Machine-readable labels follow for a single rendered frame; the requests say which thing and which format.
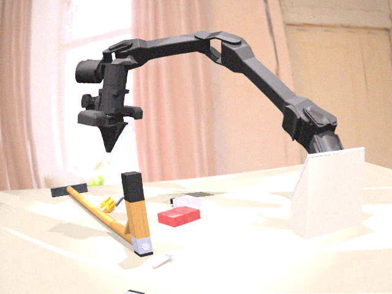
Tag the red rectangular block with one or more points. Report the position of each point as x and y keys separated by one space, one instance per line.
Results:
x=179 y=216

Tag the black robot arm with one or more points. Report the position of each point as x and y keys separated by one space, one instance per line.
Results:
x=308 y=124

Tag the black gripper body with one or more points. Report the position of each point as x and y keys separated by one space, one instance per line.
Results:
x=112 y=108

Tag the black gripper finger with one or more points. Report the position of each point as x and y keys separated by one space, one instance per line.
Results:
x=108 y=135
x=120 y=128

